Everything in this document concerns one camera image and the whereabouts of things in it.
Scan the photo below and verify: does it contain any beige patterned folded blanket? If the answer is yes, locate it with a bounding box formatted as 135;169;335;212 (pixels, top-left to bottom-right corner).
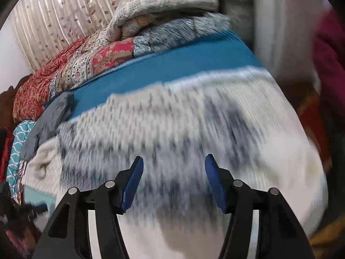
109;0;220;42

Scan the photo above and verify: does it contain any person's left forearm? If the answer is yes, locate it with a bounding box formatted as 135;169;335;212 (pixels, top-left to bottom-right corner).
5;229;37;255

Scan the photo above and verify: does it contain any teal and beige patterned bedsheet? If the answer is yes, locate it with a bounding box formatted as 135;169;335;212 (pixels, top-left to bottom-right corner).
24;27;266;208

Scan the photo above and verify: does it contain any grey cloth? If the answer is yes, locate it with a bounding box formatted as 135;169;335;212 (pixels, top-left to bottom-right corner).
22;92;78;162

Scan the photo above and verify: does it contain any white patterned fleece garment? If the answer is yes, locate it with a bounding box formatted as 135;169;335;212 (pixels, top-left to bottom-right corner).
22;66;328;259

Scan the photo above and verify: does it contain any red patchwork quilt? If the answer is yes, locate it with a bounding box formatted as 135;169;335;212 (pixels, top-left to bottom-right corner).
12;13;232;123

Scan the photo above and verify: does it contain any cream floral curtain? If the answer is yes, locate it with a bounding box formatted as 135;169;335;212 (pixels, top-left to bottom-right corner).
12;0;151;71

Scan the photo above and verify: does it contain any teal white patterned cloth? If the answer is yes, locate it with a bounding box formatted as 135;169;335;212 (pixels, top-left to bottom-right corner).
7;119;37;195

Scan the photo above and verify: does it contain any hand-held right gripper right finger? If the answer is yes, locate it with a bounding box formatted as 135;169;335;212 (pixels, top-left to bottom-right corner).
204;154;314;259

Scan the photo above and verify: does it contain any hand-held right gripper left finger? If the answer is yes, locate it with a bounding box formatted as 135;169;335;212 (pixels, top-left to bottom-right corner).
32;156;144;259

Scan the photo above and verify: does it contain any orange cloth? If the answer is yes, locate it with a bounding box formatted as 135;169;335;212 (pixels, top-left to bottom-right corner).
296;86;344;251

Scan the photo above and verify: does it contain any carved wooden headboard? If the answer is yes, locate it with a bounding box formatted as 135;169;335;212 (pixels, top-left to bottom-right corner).
0;74;33;130

